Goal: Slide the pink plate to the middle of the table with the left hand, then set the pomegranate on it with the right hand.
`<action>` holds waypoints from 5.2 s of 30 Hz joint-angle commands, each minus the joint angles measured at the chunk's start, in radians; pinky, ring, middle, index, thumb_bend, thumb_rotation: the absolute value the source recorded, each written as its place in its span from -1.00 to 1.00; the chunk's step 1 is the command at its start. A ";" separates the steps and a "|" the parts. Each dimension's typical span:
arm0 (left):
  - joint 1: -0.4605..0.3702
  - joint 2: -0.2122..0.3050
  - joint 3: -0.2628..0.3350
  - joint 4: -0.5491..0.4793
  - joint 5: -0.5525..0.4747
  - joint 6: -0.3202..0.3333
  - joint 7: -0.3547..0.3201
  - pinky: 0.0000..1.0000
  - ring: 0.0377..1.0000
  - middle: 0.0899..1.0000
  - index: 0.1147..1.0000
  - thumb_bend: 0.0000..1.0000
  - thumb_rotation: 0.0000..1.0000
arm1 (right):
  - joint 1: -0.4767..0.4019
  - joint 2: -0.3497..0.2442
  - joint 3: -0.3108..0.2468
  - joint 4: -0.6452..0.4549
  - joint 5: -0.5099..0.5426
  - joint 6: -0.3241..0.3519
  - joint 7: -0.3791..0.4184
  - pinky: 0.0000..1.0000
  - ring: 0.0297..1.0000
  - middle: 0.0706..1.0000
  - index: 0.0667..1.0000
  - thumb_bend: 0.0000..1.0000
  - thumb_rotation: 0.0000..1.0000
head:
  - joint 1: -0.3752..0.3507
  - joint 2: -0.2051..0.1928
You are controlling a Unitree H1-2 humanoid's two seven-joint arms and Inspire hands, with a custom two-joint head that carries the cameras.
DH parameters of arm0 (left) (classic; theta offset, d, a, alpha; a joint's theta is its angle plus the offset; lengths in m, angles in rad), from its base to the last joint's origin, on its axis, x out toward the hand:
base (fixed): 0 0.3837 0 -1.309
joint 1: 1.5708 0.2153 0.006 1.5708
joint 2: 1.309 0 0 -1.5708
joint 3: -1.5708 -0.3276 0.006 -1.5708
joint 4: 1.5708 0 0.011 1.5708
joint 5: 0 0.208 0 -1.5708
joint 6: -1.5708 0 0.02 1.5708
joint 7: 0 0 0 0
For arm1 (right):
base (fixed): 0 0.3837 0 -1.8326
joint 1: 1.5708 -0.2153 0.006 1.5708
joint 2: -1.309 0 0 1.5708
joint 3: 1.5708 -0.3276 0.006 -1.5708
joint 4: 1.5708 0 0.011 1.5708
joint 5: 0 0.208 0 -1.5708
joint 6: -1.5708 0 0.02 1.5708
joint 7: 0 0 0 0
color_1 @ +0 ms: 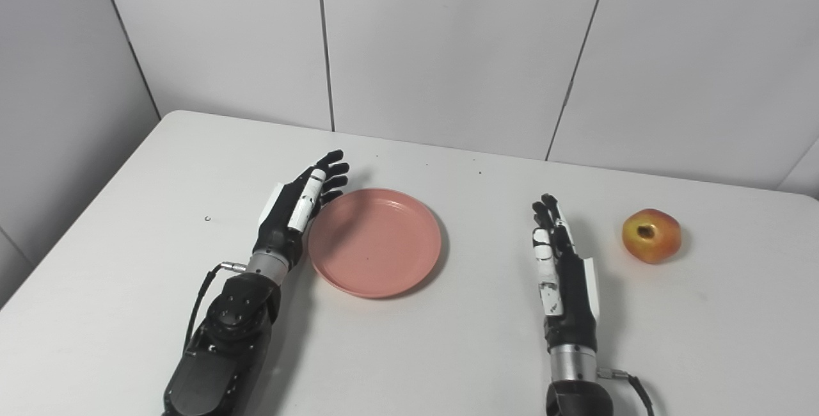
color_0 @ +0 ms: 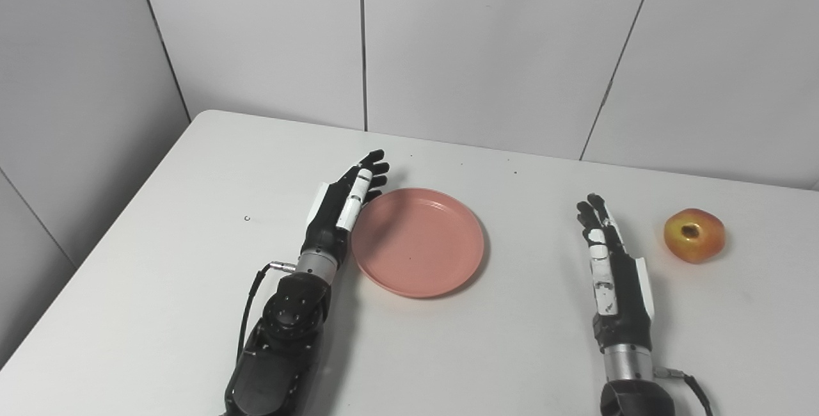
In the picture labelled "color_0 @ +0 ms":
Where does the pink round plate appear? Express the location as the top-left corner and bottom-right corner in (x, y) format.
(351, 188), (485, 299)

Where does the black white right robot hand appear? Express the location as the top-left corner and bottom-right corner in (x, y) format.
(576, 193), (655, 354)

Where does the red yellow apple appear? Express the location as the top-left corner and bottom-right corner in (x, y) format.
(663, 208), (726, 264)

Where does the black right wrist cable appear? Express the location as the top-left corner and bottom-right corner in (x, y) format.
(654, 366), (714, 416)

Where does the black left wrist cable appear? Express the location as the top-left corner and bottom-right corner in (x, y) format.
(235, 261), (298, 365)

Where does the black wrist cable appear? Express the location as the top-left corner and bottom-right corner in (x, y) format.
(654, 366), (714, 416)
(235, 261), (298, 365)

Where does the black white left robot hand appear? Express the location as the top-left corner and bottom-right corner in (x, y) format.
(299, 149), (390, 260)

